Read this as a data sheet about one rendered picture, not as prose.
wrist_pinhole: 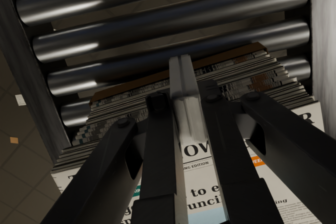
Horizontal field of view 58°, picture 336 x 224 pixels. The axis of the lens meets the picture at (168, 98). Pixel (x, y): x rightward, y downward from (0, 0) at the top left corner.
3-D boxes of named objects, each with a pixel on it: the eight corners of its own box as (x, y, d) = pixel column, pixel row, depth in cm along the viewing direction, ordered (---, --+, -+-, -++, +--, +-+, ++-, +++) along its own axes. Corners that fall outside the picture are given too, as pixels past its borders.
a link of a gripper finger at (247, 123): (205, 121, 14) (271, 109, 14) (195, 81, 18) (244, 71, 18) (210, 149, 14) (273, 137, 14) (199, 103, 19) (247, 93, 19)
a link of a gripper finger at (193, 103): (184, 95, 15) (199, 92, 15) (179, 55, 21) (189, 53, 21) (195, 145, 16) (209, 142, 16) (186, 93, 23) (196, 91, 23)
